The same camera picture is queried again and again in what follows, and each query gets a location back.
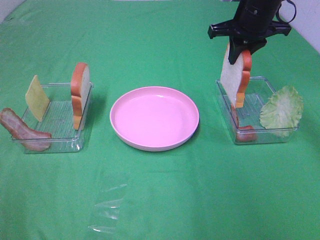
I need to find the clear plastic tray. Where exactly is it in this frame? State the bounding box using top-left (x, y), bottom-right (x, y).
top-left (11, 83), bottom-right (94, 154)
top-left (215, 76), bottom-right (300, 145)

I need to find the clear right plastic tray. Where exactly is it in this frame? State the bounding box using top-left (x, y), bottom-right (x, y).
top-left (215, 76), bottom-right (300, 145)

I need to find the white bread slice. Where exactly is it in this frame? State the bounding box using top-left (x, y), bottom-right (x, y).
top-left (220, 43), bottom-right (252, 108)
top-left (70, 62), bottom-right (90, 130)

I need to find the clear left plastic tray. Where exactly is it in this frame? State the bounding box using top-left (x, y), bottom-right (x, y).
top-left (11, 83), bottom-right (94, 154)

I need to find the green lettuce leaf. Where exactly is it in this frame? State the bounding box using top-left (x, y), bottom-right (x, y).
top-left (259, 85), bottom-right (304, 138)

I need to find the pink round plate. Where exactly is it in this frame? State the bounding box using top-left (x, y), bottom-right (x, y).
top-left (109, 86), bottom-right (200, 152)

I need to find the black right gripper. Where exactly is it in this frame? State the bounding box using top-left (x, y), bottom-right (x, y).
top-left (208, 0), bottom-right (291, 64)

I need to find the yellow cheese slice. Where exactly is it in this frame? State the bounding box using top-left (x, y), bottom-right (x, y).
top-left (25, 75), bottom-right (50, 122)

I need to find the green tablecloth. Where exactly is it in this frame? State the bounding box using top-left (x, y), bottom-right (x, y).
top-left (0, 0), bottom-right (320, 240)

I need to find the clear plastic bag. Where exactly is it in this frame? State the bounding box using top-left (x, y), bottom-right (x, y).
top-left (87, 172), bottom-right (129, 240)

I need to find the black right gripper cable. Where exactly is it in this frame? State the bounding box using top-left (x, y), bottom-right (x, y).
top-left (275, 0), bottom-right (298, 24)

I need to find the bacon strip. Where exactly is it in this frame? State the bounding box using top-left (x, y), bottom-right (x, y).
top-left (230, 104), bottom-right (257, 144)
top-left (0, 108), bottom-right (52, 152)

